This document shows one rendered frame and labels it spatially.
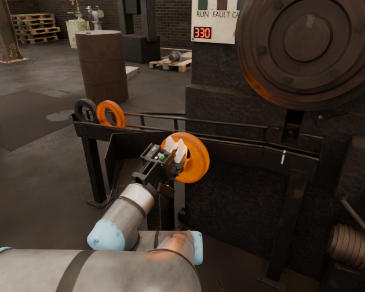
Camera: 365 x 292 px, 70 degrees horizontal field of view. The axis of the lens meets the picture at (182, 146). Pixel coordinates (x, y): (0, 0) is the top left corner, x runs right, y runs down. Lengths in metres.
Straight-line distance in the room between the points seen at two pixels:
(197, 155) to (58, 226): 1.28
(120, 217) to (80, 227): 1.22
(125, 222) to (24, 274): 0.32
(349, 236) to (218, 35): 0.87
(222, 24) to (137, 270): 1.00
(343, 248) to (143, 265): 0.87
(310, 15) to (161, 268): 0.73
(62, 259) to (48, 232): 1.55
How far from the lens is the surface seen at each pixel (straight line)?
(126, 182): 1.04
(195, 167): 0.74
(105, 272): 0.25
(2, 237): 1.92
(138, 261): 0.26
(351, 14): 0.84
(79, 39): 3.61
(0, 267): 0.29
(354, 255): 1.07
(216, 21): 1.14
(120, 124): 1.41
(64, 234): 1.77
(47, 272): 0.27
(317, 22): 0.83
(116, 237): 0.56
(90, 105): 1.54
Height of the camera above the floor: 1.20
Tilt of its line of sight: 29 degrees down
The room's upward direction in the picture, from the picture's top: straight up
